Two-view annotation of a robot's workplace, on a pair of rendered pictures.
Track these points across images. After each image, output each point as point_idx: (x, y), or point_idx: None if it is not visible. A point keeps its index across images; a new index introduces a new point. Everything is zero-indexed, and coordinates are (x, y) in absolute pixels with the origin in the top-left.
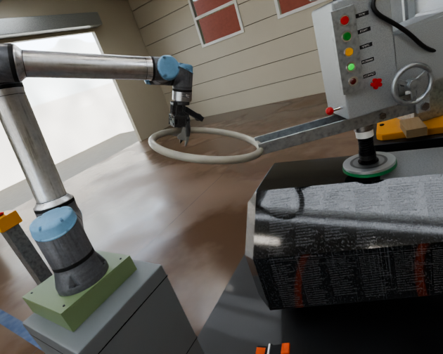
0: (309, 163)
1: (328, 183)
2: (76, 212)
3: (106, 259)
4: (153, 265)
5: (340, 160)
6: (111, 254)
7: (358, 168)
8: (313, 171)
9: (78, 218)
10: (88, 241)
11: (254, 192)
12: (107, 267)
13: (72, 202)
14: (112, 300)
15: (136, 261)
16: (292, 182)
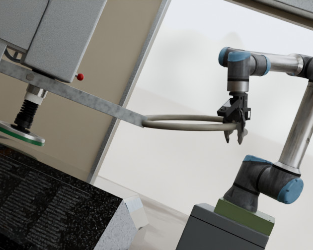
0: (70, 173)
1: (58, 159)
2: (269, 174)
3: (237, 206)
4: (200, 206)
5: (30, 155)
6: (238, 207)
7: (34, 134)
8: (68, 168)
9: (257, 170)
10: (239, 177)
11: (144, 223)
12: (226, 198)
13: (273, 167)
14: (210, 207)
15: (221, 215)
16: (96, 177)
